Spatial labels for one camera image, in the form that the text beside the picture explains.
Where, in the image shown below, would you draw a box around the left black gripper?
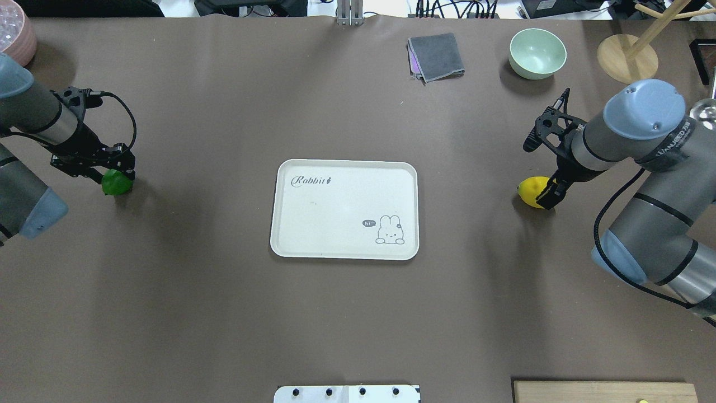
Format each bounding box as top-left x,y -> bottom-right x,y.
50,86 -> 136,181

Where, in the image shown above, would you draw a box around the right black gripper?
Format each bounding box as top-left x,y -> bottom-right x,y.
522,107 -> 588,210

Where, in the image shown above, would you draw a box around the green lime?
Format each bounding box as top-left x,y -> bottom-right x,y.
101,169 -> 134,196

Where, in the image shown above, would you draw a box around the yellow lemon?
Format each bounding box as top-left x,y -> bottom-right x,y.
517,176 -> 553,209

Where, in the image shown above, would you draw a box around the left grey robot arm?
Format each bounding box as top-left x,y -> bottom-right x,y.
1,54 -> 138,244

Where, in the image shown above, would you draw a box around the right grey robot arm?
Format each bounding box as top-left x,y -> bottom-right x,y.
522,78 -> 714,326

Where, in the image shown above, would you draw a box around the white rabbit print tray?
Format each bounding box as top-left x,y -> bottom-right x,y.
270,159 -> 420,261

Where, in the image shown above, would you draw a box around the mint green bowl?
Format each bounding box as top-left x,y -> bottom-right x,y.
509,28 -> 567,80

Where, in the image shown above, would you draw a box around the wooden stand with round base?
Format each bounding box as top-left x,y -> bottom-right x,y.
597,1 -> 715,85

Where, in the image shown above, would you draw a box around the grey folded cloth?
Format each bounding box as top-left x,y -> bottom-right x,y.
407,32 -> 465,83

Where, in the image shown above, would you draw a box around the pink bowl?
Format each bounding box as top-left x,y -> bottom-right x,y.
1,1 -> 37,67

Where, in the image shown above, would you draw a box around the purple folded cloth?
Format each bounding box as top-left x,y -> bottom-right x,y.
407,46 -> 421,78

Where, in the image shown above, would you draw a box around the bamboo cutting board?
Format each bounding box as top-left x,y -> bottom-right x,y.
512,381 -> 699,402

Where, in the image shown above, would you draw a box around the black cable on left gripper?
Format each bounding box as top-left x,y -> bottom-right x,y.
84,90 -> 138,153

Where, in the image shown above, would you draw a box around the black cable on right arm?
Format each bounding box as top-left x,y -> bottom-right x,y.
594,167 -> 716,328

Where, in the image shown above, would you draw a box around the black cables in background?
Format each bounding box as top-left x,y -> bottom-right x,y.
407,0 -> 501,20

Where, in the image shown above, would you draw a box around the metal post at table edge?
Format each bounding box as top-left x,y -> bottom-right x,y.
336,0 -> 365,26

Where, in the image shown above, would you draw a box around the white metal camera stand base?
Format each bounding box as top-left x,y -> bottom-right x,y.
273,383 -> 422,402

